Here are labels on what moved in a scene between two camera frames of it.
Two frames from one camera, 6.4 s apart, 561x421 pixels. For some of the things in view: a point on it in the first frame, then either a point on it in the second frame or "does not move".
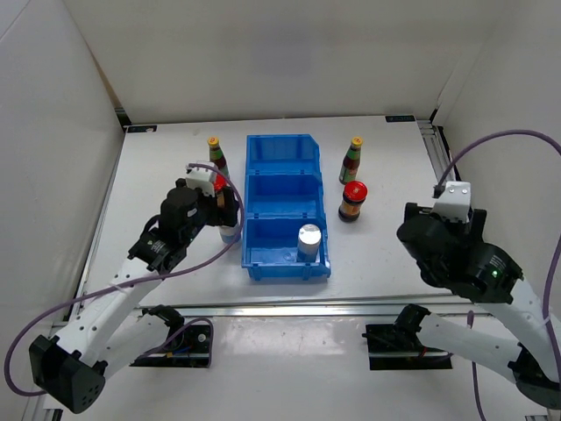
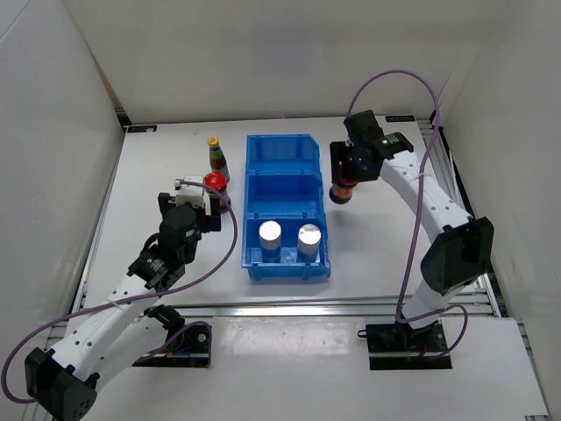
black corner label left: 142,129 does not move
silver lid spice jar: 228,233 → 270,237
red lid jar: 219,185 does not move
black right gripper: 469,232 → 338,153
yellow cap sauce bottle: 216,154 does not move
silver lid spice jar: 308,242 does not move
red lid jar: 354,195 → 342,193
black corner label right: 400,118 does not move
